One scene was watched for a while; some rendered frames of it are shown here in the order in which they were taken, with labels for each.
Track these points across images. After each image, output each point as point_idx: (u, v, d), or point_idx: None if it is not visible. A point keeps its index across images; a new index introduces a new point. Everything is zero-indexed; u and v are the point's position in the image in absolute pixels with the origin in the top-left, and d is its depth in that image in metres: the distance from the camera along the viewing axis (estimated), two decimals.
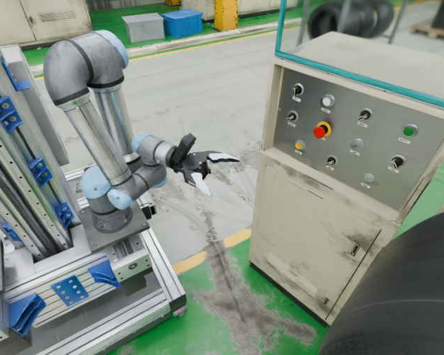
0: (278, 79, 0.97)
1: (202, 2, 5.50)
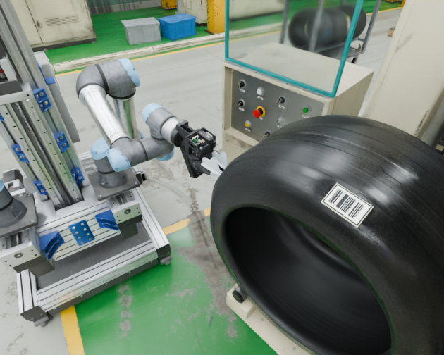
0: (230, 77, 1.38)
1: (196, 7, 5.90)
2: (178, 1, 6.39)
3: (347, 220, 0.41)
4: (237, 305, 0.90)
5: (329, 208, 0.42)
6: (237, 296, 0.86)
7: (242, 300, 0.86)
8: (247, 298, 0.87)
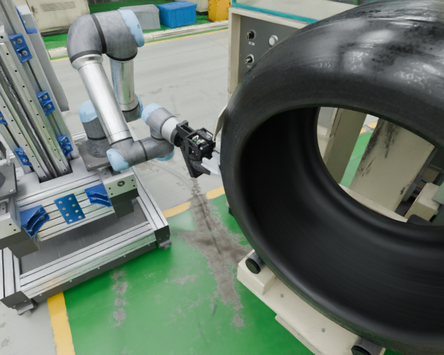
0: (237, 27, 1.21)
1: None
2: None
3: (216, 123, 0.51)
4: (251, 277, 0.73)
5: (214, 135, 0.54)
6: (251, 263, 0.69)
7: (257, 268, 0.68)
8: (263, 267, 0.70)
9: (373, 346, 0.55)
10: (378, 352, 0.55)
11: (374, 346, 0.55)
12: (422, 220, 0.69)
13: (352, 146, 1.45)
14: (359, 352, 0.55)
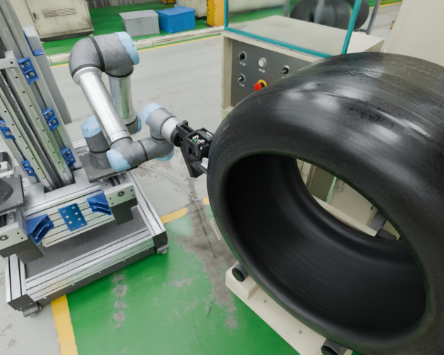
0: (229, 49, 1.30)
1: (195, 0, 5.82)
2: None
3: (212, 226, 0.73)
4: (237, 284, 0.81)
5: (217, 235, 0.74)
6: (232, 272, 0.80)
7: (234, 269, 0.78)
8: (241, 266, 0.78)
9: (326, 339, 0.66)
10: (330, 339, 0.65)
11: (326, 339, 0.66)
12: (388, 234, 0.78)
13: None
14: (321, 352, 0.66)
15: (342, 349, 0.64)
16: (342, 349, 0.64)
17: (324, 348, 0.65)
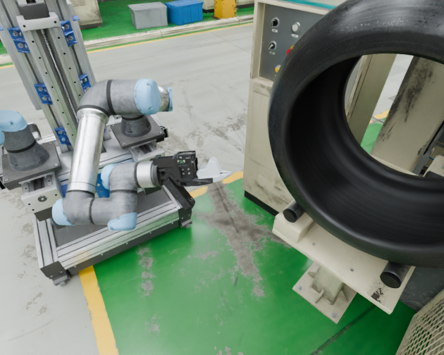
0: (261, 16, 1.32)
1: None
2: None
3: (273, 163, 0.75)
4: (288, 227, 0.83)
5: (278, 172, 0.76)
6: (284, 214, 0.82)
7: (286, 210, 0.81)
8: (293, 206, 0.80)
9: (385, 268, 0.68)
10: (390, 266, 0.67)
11: (385, 267, 0.68)
12: (437, 175, 0.80)
13: (365, 128, 1.56)
14: (381, 279, 0.68)
15: (403, 274, 0.66)
16: (402, 273, 0.66)
17: (385, 274, 0.67)
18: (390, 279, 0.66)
